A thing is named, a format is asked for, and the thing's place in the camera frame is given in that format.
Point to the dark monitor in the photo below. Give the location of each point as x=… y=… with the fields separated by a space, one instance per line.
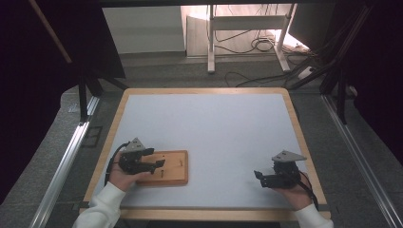
x=312 y=25

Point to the white power strip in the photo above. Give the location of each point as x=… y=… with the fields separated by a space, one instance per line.
x=306 y=72

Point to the dark curtain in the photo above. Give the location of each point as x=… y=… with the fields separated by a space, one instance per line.
x=383 y=63
x=28 y=79

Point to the beige board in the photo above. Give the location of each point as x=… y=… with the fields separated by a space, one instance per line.
x=197 y=38

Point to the aluminium rail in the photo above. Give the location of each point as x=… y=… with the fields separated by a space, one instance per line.
x=358 y=152
x=63 y=158

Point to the person's left hand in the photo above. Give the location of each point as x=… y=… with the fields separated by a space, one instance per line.
x=122 y=180

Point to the person's right hand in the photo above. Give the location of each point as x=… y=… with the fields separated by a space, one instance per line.
x=297 y=196

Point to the black floor socket cover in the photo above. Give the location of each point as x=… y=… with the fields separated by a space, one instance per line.
x=92 y=136

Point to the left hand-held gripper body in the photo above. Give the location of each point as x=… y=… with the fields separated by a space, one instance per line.
x=131 y=160

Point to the white cabinet panel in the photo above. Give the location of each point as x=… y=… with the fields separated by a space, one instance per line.
x=142 y=28

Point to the white metal desk frame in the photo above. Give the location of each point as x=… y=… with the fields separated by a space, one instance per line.
x=247 y=22

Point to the wooden pole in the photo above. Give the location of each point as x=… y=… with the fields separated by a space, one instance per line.
x=52 y=33

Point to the black metal stand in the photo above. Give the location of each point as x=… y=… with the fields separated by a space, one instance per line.
x=341 y=95
x=83 y=101

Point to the white table with wooden rim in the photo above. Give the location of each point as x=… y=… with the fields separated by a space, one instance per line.
x=206 y=91

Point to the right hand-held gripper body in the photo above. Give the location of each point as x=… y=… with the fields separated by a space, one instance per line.
x=285 y=177

